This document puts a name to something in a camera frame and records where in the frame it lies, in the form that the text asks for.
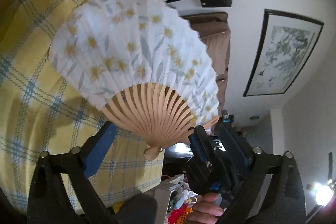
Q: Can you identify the white floral folding fan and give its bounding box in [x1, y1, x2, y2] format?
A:
[49, 0, 219, 160]

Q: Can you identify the person's right hand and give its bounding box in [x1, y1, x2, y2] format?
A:
[184, 193, 224, 224]

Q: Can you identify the floor box with papers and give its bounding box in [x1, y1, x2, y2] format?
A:
[154, 174, 198, 223]

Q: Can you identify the yellow plaid tablecloth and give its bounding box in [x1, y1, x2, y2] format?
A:
[0, 0, 165, 215]

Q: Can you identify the framed ink painting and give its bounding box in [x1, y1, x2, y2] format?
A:
[243, 9, 324, 97]

